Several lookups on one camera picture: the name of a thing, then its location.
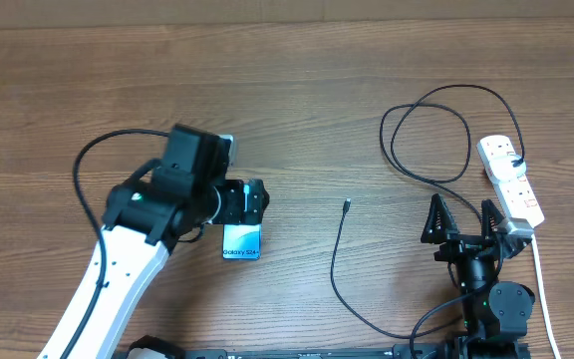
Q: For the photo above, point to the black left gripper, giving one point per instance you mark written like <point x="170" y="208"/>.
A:
<point x="235" y="212"/>

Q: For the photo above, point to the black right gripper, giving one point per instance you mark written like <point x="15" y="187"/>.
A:
<point x="442" y="229"/>

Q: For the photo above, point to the Galaxy S24 smartphone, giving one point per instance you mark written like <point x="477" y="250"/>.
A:
<point x="241" y="242"/>

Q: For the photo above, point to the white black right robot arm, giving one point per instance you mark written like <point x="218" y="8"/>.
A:
<point x="494" y="312"/>

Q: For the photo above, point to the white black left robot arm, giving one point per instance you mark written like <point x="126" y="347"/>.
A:
<point x="166" y="201"/>

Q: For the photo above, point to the white charger adapter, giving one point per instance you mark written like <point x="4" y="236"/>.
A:
<point x="506" y="168"/>

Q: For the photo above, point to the white power strip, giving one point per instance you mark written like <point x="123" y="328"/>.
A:
<point x="516" y="197"/>

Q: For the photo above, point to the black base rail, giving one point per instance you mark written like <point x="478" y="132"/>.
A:
<point x="152" y="347"/>

